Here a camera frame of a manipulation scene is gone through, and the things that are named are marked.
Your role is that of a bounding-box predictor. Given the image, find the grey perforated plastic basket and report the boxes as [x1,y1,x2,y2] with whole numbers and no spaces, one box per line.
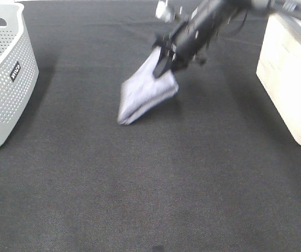
[0,1,39,147]

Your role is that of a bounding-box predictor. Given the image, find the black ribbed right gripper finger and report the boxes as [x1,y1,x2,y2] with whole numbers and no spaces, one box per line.
[153,47,175,78]

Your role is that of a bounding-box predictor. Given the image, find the white plastic basket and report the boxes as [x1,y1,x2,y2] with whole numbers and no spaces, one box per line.
[256,14,301,145]

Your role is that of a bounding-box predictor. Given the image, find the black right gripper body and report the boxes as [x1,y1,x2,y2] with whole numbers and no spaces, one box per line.
[153,15,219,71]

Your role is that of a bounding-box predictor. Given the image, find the grey-blue towel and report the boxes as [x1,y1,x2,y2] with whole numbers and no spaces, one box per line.
[117,46,179,125]

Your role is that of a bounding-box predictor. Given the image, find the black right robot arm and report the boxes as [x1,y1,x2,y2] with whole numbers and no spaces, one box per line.
[153,1,301,78]

